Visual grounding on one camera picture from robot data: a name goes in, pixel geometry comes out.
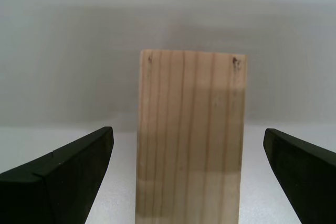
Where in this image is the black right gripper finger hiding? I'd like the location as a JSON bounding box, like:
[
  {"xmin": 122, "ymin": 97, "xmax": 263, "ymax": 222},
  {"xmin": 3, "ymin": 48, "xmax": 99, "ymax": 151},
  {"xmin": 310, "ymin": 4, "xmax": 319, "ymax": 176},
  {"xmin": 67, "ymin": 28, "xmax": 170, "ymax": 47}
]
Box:
[
  {"xmin": 0, "ymin": 126, "xmax": 115, "ymax": 224},
  {"xmin": 262, "ymin": 128, "xmax": 336, "ymax": 224}
]

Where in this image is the light wooden block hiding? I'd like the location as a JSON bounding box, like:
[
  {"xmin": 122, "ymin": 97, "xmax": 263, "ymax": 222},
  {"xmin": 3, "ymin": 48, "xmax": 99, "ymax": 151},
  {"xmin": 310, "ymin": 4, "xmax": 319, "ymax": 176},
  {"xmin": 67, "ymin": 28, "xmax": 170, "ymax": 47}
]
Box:
[{"xmin": 135, "ymin": 49, "xmax": 248, "ymax": 224}]

